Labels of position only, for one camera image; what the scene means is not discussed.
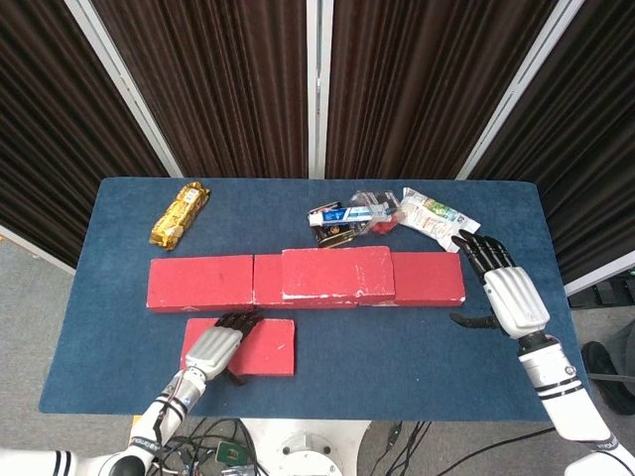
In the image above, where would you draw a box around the green circuit board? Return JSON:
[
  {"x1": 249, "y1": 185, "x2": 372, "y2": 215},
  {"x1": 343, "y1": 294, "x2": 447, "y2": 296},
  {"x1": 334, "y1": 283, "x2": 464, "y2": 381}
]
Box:
[{"x1": 215, "y1": 440, "x2": 247, "y2": 465}]

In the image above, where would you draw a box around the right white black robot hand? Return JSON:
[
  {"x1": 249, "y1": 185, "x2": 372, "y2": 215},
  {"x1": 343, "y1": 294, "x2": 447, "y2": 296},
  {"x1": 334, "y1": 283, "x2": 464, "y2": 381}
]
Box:
[{"x1": 448, "y1": 230, "x2": 552, "y2": 341}]

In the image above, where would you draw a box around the blue white toothpaste box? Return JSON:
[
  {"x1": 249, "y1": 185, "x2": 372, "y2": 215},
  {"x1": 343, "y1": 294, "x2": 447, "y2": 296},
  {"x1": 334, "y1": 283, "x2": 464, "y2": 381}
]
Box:
[{"x1": 308, "y1": 204, "x2": 373, "y2": 228}]

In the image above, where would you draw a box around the red rectangular block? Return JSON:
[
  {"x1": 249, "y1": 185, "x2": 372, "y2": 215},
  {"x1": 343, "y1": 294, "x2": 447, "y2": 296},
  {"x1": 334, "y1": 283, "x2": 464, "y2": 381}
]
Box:
[
  {"x1": 179, "y1": 317, "x2": 297, "y2": 378},
  {"x1": 357, "y1": 251, "x2": 467, "y2": 307},
  {"x1": 281, "y1": 245, "x2": 397, "y2": 303},
  {"x1": 252, "y1": 253, "x2": 360, "y2": 309},
  {"x1": 146, "y1": 254, "x2": 255, "y2": 314}
]

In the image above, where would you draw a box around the white printed snack pouch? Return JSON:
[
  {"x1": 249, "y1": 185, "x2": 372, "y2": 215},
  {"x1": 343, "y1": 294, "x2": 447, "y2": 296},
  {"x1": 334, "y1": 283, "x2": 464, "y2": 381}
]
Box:
[{"x1": 399, "y1": 186, "x2": 481, "y2": 253}]

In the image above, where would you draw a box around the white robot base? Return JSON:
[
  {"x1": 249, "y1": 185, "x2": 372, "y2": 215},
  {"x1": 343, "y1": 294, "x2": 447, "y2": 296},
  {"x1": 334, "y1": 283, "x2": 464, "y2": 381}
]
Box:
[{"x1": 240, "y1": 418, "x2": 371, "y2": 476}]

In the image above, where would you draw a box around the brown pleated partition panel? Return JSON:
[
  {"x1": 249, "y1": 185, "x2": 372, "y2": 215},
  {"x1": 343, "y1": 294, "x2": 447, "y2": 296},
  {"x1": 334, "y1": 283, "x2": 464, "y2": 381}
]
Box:
[
  {"x1": 455, "y1": 0, "x2": 635, "y2": 297},
  {"x1": 317, "y1": 0, "x2": 586, "y2": 179},
  {"x1": 0, "y1": 0, "x2": 185, "y2": 277},
  {"x1": 63, "y1": 0, "x2": 321, "y2": 179}
]

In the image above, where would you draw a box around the gold foil snack pack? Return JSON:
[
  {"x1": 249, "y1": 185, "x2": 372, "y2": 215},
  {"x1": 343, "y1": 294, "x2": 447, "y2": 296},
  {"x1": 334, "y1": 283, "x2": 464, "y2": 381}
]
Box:
[{"x1": 150, "y1": 181, "x2": 211, "y2": 248}]

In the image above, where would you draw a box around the blue felt table cloth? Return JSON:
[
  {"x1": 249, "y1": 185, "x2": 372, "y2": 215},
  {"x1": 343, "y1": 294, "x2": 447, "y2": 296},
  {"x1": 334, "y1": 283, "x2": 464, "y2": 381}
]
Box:
[{"x1": 38, "y1": 177, "x2": 580, "y2": 422}]

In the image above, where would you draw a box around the clear plastic box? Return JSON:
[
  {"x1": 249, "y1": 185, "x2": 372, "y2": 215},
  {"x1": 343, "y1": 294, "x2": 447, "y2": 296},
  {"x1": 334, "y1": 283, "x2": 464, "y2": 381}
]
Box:
[{"x1": 349, "y1": 190, "x2": 403, "y2": 234}]

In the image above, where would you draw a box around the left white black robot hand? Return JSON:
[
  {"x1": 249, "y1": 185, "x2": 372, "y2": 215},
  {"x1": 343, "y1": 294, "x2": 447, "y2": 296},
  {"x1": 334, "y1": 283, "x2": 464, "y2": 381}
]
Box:
[{"x1": 179, "y1": 309, "x2": 264, "y2": 387}]

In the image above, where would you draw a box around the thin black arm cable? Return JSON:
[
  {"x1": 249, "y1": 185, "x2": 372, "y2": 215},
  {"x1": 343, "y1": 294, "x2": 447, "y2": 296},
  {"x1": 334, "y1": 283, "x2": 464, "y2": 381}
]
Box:
[{"x1": 151, "y1": 381, "x2": 188, "y2": 447}]

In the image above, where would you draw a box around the black cable bundle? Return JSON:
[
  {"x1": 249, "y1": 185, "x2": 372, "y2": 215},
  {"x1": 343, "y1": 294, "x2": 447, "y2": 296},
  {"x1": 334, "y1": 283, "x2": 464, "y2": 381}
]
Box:
[
  {"x1": 153, "y1": 416, "x2": 259, "y2": 476},
  {"x1": 381, "y1": 419, "x2": 433, "y2": 476}
]

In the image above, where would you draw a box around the small red item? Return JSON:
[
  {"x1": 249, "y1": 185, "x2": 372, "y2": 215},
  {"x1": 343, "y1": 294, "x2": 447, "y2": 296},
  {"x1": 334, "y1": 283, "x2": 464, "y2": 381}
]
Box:
[{"x1": 369, "y1": 217, "x2": 401, "y2": 237}]

